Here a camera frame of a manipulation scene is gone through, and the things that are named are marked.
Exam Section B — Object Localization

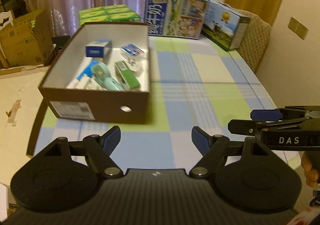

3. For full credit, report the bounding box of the mint handheld fan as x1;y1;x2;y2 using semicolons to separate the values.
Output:
91;62;124;91

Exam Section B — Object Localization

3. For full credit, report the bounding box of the green white medicine box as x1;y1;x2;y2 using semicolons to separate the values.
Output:
114;61;140;91

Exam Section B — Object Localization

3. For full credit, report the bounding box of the blue toothpaste tube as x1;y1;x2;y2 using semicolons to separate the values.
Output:
66;60;99;89

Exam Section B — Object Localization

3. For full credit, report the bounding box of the white plug adapter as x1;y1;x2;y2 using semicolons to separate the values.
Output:
126;59;143;77

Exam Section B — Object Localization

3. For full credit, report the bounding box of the blue medicine box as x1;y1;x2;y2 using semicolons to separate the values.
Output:
85;40;112;58

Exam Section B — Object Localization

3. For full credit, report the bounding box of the clear blue label box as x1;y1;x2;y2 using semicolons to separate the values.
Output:
120;44;146;61

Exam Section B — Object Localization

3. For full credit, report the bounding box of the silver pill blister pack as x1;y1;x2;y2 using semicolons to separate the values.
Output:
85;82;105;91

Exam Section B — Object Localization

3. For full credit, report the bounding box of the person's right hand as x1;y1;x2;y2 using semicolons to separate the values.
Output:
301;152;319;188

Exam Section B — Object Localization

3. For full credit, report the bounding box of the plaid tablecloth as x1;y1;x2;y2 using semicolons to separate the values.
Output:
27;37;275;170

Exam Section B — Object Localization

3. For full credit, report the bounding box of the quilted beige chair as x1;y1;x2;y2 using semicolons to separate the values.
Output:
237;10;272;73

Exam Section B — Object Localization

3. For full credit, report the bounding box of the brown cardboard shoe box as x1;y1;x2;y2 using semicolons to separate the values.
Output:
39;22;150;124

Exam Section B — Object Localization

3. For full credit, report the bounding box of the green cow milk box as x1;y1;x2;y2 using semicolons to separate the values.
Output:
202;0;251;51

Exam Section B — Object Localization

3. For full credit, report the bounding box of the brown cardboard carton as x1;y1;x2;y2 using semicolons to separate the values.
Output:
1;9;53;68

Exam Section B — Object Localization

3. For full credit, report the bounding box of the blue milk carton box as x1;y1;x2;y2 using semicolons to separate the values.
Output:
144;0;210;39

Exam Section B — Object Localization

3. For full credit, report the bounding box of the green drink pack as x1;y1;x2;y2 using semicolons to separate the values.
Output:
79;4;141;26

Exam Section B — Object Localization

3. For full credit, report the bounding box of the wall socket plate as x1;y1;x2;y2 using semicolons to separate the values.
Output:
296;23;309;40
288;17;299;32

